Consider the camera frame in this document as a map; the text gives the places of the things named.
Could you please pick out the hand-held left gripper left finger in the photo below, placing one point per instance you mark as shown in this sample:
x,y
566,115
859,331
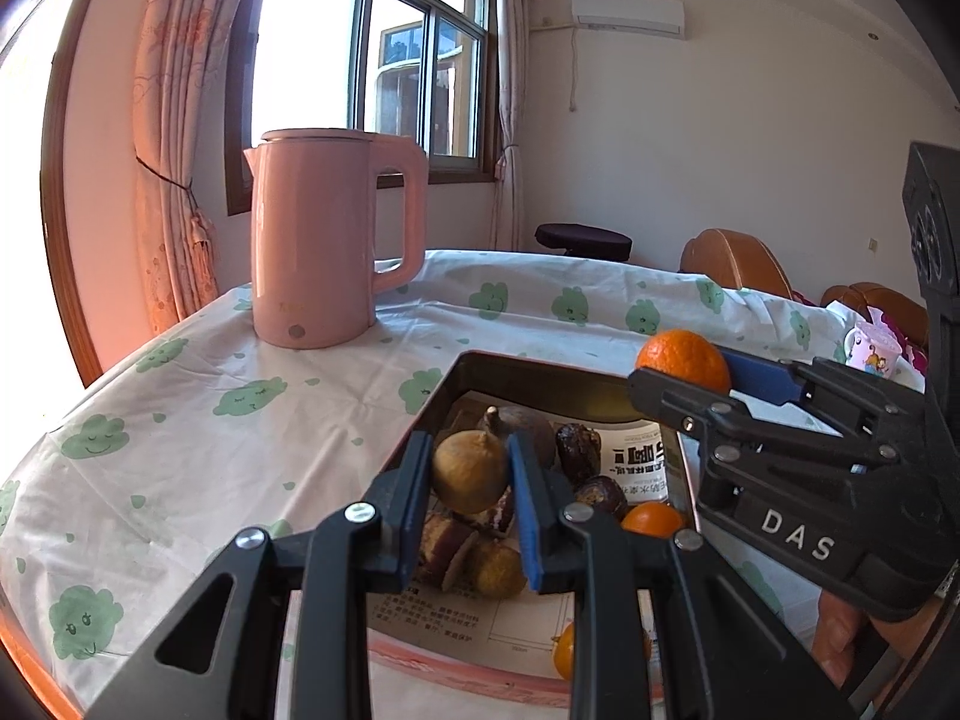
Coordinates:
x,y
411,532

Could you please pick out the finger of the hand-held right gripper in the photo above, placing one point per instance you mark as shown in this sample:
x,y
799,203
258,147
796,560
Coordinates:
x,y
675,397
757,375

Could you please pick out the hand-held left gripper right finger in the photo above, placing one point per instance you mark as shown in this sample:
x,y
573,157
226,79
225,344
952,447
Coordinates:
x,y
529,532

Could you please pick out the large bumpy orange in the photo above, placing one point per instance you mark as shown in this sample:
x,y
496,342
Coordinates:
x,y
679,356

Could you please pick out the brown kiwi fruit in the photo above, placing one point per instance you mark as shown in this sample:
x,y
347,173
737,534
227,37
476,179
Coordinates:
x,y
499,571

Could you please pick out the dark wrinkled passion fruit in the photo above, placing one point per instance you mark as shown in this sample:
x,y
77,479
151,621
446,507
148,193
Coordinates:
x,y
600,496
577,450

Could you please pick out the small smooth orange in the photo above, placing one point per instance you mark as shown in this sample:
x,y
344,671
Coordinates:
x,y
652,522
562,652

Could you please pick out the pink metal tin box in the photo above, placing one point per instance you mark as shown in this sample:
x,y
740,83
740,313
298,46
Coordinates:
x,y
540,382

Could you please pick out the person's right hand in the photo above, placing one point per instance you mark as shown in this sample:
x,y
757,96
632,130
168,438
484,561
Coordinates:
x,y
836,637

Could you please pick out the pink cartoon cup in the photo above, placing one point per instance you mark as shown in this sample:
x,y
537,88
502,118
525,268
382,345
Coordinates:
x,y
874,352

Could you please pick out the brown leather armchair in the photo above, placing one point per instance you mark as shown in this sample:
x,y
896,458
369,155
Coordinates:
x,y
720,262

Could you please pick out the brown leather sofa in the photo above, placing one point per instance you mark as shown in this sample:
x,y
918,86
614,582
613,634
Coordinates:
x,y
862,300

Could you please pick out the pink floral cushion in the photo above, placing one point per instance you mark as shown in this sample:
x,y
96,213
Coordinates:
x,y
913,358

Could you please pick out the dark round stool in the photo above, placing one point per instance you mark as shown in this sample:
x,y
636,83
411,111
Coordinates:
x,y
585,238

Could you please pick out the white green-printed tablecloth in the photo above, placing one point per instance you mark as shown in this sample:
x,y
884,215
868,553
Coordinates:
x,y
187,405

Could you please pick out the pink electric kettle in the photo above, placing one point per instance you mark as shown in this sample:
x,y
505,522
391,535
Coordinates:
x,y
315,255

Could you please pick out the pink floral curtain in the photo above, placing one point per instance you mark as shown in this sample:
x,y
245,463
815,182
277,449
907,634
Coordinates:
x,y
180,90
514,75

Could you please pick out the brown framed window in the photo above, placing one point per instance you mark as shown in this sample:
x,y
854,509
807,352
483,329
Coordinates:
x,y
315,52

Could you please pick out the white wall air conditioner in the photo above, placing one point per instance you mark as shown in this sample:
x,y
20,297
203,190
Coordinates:
x,y
628,15

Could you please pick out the wooden door frame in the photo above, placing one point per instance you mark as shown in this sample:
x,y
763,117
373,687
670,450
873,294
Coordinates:
x,y
64,240

